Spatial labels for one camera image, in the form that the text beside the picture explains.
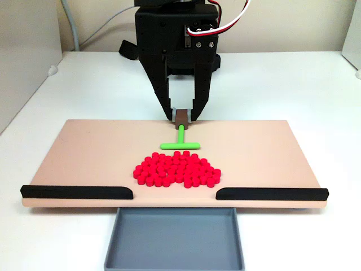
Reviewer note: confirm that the green T-shaped pusher tool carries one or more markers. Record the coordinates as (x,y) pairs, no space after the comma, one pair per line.
(180,146)

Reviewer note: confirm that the black table clamp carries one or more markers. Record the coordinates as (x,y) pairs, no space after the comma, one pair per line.
(128,50)

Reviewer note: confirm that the small white partition foot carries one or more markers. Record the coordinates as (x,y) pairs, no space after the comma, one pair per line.
(358,74)
(53,70)

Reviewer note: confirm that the beige flat board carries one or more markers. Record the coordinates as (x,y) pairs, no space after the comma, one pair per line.
(84,158)

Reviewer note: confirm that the pale partition panel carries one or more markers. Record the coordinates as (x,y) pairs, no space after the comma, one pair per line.
(354,34)
(25,56)

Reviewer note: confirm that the grey plastic tray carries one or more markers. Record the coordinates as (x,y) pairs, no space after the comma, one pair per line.
(175,242)

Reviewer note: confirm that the black edge rail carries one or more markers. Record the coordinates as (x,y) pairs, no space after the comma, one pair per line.
(73,192)
(270,194)

